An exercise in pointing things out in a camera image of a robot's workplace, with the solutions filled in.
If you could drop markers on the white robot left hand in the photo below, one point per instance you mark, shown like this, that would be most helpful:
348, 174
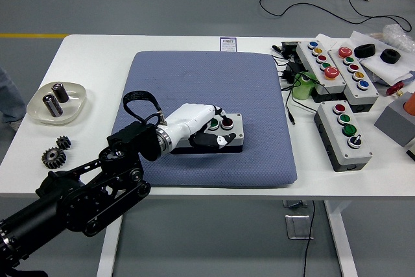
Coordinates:
189, 116

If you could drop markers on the grey button box black base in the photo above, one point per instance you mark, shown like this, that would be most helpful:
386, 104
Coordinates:
238, 127

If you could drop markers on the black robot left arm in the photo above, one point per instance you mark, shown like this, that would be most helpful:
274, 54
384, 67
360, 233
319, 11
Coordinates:
123, 173

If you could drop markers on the five-button box with yellow button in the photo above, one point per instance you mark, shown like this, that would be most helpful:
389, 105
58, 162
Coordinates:
308, 54

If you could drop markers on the five-button box with two green buttons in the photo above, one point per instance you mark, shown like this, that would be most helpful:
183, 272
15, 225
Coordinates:
369, 95

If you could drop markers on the blue-grey mesh mat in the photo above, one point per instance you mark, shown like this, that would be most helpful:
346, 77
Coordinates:
210, 82

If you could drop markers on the barcode label sticker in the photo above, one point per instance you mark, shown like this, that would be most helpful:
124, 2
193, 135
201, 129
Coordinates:
228, 44

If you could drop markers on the black power adapter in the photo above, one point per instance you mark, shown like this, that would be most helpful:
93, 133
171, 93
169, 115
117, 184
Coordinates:
293, 67

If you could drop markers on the green plastic cylinder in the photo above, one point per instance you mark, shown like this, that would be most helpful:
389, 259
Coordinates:
303, 90

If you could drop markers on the black box device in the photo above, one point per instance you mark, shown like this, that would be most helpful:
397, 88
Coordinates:
288, 48

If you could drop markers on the small dark metal gear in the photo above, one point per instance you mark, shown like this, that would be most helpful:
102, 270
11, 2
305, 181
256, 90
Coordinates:
63, 143

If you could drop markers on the dark cylindrical capacitor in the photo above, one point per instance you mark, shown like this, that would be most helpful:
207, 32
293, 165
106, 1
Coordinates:
52, 105
61, 92

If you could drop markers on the large dark metal gear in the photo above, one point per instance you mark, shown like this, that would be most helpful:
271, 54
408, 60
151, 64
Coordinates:
53, 158

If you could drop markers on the white shallow dish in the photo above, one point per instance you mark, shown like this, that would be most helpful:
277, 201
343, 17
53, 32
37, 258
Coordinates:
36, 110

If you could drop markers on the metal floor socket plate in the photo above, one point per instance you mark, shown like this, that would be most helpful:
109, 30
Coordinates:
296, 226

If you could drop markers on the white table leg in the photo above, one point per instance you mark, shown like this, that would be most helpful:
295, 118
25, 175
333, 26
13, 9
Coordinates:
343, 244
108, 251

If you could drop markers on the yellow floor tape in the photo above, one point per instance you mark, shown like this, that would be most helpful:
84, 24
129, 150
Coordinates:
32, 35

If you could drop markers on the person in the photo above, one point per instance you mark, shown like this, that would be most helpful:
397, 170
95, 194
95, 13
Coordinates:
9, 102

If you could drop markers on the white paper sheet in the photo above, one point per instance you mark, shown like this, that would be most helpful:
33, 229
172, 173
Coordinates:
386, 69

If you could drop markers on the grey block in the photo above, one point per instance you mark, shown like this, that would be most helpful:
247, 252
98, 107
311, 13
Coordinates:
392, 121

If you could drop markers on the orange cylinder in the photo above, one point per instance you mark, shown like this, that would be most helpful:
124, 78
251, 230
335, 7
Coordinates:
411, 103

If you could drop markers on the clear bubble wrap bag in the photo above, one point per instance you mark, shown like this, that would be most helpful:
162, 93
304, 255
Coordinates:
397, 35

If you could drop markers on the four-button box with selector switch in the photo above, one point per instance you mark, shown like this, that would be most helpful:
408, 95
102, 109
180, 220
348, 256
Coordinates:
330, 134

